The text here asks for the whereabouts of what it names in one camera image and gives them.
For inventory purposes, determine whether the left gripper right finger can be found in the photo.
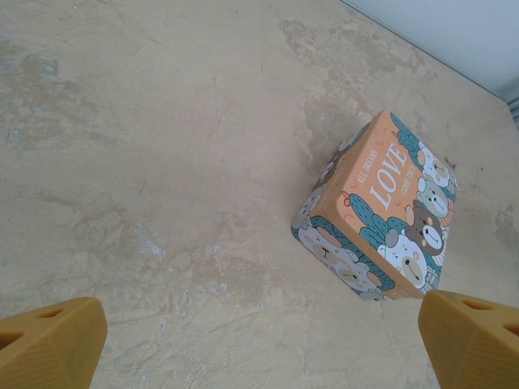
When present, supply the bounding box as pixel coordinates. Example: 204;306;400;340
418;289;519;389

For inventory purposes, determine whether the orange LOVE card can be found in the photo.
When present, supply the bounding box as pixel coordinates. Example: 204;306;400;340
290;109;459;303

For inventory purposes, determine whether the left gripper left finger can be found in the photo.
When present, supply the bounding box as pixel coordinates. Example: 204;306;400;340
0;296;109;389

